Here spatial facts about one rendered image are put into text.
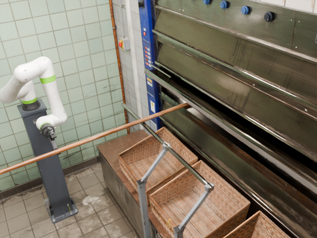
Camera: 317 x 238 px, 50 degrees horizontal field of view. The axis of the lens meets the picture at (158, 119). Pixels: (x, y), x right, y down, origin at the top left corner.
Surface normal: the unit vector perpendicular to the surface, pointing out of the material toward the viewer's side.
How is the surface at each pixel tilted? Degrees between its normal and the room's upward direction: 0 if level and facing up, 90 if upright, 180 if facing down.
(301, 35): 92
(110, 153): 0
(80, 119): 90
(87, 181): 0
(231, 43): 70
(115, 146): 0
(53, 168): 90
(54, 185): 90
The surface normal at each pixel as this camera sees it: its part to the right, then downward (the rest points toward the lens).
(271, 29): -0.87, 0.30
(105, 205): -0.07, -0.85
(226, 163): -0.84, 0.00
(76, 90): 0.49, 0.42
